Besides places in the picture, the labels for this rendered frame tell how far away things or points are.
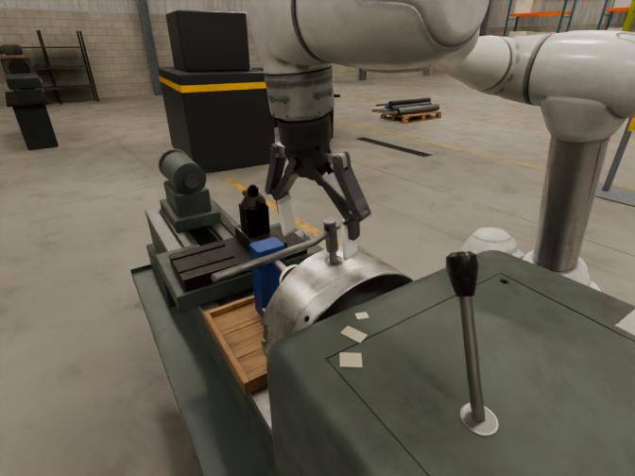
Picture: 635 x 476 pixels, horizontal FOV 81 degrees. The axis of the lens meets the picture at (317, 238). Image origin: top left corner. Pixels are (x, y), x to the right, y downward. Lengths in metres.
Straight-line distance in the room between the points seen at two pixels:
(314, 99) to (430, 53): 0.19
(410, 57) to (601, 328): 0.44
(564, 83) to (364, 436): 0.68
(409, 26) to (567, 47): 0.54
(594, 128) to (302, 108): 0.57
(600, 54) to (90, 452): 2.17
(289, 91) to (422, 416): 0.40
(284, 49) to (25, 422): 2.18
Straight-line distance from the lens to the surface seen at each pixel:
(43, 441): 2.27
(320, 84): 0.50
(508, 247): 1.23
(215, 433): 1.31
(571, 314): 0.63
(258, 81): 5.40
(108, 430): 2.16
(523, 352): 0.53
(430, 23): 0.34
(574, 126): 0.87
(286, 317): 0.66
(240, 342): 1.04
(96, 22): 14.59
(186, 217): 1.70
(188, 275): 1.19
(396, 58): 0.37
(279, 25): 0.46
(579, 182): 0.95
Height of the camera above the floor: 1.59
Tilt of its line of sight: 28 degrees down
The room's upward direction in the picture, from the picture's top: straight up
